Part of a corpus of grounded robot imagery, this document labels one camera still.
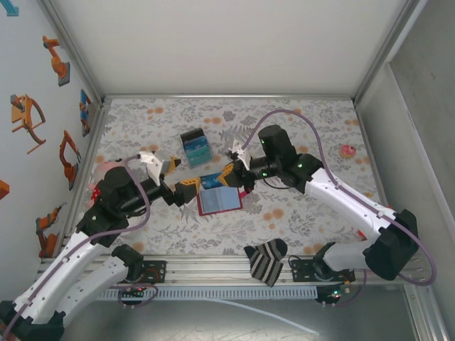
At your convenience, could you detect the blue credit card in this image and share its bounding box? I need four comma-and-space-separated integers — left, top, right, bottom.
183, 140, 209, 152
200, 173, 223, 190

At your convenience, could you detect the black credit card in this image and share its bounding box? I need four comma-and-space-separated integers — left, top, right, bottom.
180, 129, 206, 145

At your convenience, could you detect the blue teal box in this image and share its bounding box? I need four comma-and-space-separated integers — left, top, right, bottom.
179, 129, 213, 168

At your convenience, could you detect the pink pig plush toy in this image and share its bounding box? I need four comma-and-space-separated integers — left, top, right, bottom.
87, 159, 122, 207

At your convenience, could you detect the floral print tablecloth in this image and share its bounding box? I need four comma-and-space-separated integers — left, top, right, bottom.
69, 97, 387, 257

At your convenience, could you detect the black beige striped sock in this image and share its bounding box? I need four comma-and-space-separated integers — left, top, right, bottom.
243, 238, 288, 288

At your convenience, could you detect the black controller board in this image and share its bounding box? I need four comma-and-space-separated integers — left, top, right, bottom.
314, 282, 353, 307
118, 283, 158, 308

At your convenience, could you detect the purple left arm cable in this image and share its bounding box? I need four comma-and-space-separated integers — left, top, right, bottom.
0, 154, 159, 341

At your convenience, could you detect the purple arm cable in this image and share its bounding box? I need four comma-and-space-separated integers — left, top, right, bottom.
244, 109, 437, 309
0, 154, 159, 341

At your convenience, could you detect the thin black cable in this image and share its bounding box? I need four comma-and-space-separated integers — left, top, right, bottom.
262, 177, 296, 190

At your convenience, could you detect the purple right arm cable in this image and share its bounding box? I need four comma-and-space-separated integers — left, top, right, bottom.
244, 109, 437, 309

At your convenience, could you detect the aluminium side rail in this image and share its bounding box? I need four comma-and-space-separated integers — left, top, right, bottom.
56, 101, 109, 256

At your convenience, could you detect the thin aluminium frame rail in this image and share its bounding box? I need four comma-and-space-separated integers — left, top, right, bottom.
102, 93, 356, 101

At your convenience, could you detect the wide aluminium frame rail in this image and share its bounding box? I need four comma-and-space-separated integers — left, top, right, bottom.
35, 254, 427, 288

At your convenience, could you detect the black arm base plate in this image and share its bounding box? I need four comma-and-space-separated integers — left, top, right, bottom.
140, 260, 167, 285
290, 257, 355, 283

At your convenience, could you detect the blue orange wall sticker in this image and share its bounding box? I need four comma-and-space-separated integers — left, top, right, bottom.
77, 88, 95, 139

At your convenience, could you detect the white slotted cable duct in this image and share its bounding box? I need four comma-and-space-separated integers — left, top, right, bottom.
85, 286, 317, 301

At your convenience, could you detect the orange curved frame wall sticker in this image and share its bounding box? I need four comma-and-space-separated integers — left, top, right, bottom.
9, 93, 48, 155

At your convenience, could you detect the aluminium corner post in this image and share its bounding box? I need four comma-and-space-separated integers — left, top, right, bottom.
37, 0, 106, 107
350, 0, 427, 104

